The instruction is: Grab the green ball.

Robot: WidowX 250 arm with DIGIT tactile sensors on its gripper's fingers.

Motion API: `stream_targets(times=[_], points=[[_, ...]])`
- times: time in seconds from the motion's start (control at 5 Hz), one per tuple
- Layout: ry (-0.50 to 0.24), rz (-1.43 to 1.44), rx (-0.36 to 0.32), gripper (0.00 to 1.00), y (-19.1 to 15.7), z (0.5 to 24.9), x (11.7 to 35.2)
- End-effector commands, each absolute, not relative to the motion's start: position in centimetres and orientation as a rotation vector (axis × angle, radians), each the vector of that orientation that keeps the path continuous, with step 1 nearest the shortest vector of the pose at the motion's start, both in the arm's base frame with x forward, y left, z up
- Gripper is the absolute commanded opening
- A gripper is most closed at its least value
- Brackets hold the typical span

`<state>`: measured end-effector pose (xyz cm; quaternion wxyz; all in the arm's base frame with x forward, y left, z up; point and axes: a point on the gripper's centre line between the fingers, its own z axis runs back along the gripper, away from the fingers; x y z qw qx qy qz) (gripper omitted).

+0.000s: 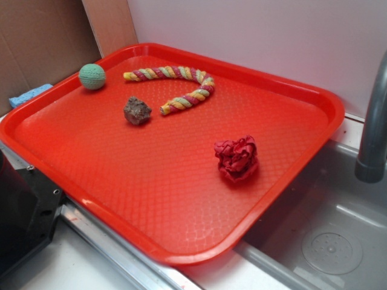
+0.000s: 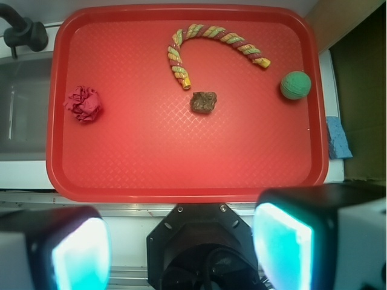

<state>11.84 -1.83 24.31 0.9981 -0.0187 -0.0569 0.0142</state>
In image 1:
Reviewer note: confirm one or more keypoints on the brown rock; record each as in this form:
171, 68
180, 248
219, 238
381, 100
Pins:
136, 111

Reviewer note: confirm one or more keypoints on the green textured ball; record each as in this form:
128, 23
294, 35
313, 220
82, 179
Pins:
92, 76

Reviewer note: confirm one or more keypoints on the grey sink basin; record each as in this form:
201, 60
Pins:
325, 193

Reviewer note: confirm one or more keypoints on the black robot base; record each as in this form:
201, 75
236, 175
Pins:
30, 205

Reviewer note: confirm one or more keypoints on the grey metal faucet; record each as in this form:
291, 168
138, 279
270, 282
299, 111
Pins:
371, 159

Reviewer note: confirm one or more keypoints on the multicolour twisted rope toy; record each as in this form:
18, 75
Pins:
206, 85

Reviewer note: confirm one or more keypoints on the sink drain cover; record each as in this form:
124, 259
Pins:
332, 250

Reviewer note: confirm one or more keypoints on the brown cardboard panel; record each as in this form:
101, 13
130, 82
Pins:
47, 41

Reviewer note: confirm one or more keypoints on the blue sponge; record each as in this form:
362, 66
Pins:
23, 98

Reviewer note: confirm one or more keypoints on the red plastic tray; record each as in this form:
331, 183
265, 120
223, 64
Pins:
158, 184

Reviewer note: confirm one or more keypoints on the crumpled red cloth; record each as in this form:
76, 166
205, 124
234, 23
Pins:
237, 159

